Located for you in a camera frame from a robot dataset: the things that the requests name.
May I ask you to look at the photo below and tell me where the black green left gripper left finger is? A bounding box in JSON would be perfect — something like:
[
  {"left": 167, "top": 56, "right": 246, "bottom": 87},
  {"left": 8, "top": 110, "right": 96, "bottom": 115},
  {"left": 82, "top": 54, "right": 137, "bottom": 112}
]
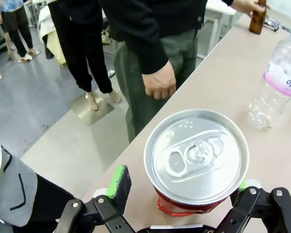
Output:
[{"left": 53, "top": 164, "right": 136, "bottom": 233}]

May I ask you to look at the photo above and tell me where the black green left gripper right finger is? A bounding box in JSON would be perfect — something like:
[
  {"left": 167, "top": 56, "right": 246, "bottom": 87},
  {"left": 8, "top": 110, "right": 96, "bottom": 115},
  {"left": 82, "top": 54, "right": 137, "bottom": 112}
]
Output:
[{"left": 215, "top": 179, "right": 291, "bottom": 233}]

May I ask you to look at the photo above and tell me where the red can with silver top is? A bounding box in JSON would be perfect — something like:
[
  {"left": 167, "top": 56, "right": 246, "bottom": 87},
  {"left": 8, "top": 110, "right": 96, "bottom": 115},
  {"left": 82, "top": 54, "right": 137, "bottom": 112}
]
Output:
[{"left": 143, "top": 109, "right": 250, "bottom": 217}]

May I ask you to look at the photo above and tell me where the brown glass bottle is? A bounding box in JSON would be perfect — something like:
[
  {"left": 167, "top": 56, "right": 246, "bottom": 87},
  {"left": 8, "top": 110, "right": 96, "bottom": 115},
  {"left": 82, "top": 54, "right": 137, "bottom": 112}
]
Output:
[{"left": 248, "top": 0, "right": 267, "bottom": 34}]

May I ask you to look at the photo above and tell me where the person's right forearm black sleeve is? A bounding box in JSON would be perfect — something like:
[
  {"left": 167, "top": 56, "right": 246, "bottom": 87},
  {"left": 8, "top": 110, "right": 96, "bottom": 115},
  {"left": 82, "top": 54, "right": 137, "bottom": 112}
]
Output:
[{"left": 99, "top": 0, "right": 171, "bottom": 75}]

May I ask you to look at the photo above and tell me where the person's right hand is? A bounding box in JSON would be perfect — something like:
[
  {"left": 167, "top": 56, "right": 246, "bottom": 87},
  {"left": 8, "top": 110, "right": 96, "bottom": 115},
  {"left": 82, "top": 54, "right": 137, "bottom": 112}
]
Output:
[{"left": 142, "top": 62, "right": 177, "bottom": 100}]

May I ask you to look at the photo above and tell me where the person's left hand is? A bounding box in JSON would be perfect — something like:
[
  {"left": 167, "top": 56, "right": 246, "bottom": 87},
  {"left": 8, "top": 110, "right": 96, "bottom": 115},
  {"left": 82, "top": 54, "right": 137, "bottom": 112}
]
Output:
[{"left": 235, "top": 0, "right": 267, "bottom": 17}]

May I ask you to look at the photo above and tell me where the black fabric mass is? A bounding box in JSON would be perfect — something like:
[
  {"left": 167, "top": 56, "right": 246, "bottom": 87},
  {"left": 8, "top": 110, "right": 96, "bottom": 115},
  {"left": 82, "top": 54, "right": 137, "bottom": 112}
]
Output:
[{"left": 12, "top": 174, "right": 76, "bottom": 233}]

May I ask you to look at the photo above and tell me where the square metal floor plate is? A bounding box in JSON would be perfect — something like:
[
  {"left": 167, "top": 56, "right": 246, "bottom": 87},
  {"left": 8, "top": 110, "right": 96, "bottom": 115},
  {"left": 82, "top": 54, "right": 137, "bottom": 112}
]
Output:
[{"left": 70, "top": 93, "right": 115, "bottom": 126}]

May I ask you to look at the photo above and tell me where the person in black sweater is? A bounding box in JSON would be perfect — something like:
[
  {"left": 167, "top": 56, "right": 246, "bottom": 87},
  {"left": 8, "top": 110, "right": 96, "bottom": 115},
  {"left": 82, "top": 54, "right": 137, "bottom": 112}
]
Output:
[{"left": 113, "top": 29, "right": 199, "bottom": 144}]

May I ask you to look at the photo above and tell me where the grey white panel black trim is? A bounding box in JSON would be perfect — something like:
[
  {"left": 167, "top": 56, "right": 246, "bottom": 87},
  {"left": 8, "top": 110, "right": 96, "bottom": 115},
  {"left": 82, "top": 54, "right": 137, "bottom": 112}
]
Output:
[{"left": 0, "top": 128, "right": 38, "bottom": 233}]

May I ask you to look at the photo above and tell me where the clear plastic bottle pink label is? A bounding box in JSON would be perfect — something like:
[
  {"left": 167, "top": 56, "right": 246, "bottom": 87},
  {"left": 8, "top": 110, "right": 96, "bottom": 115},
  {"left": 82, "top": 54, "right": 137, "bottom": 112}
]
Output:
[{"left": 246, "top": 18, "right": 291, "bottom": 130}]

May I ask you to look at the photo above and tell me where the barefoot figure in black trousers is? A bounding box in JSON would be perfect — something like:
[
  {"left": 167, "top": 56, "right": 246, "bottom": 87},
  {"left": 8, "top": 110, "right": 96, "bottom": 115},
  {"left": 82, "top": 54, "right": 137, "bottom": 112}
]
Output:
[{"left": 48, "top": 0, "right": 122, "bottom": 111}]

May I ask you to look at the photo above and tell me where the cream cloth draped on chair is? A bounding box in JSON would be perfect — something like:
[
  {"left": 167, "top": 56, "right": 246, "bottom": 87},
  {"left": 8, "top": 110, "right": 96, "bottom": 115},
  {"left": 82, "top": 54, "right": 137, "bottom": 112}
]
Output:
[{"left": 37, "top": 4, "right": 67, "bottom": 68}]

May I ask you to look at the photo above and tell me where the black metal object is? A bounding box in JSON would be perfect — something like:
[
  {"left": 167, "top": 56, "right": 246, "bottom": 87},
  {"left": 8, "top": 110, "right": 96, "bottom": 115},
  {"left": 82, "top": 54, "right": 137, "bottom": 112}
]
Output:
[{"left": 265, "top": 17, "right": 291, "bottom": 33}]

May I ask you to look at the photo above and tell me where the person's torso black jacket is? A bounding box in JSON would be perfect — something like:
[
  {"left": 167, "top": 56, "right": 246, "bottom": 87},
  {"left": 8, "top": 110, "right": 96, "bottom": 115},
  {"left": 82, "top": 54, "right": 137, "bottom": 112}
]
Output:
[{"left": 99, "top": 0, "right": 234, "bottom": 42}]

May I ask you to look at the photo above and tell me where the white table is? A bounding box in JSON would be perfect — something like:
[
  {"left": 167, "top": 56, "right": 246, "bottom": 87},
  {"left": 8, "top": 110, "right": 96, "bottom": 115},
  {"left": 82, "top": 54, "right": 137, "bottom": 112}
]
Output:
[{"left": 196, "top": 0, "right": 243, "bottom": 59}]

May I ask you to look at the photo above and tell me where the bystander in floral top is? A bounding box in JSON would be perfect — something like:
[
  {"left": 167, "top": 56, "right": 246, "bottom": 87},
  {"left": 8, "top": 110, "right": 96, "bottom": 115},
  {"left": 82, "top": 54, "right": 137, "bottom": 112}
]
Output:
[{"left": 0, "top": 0, "right": 41, "bottom": 63}]

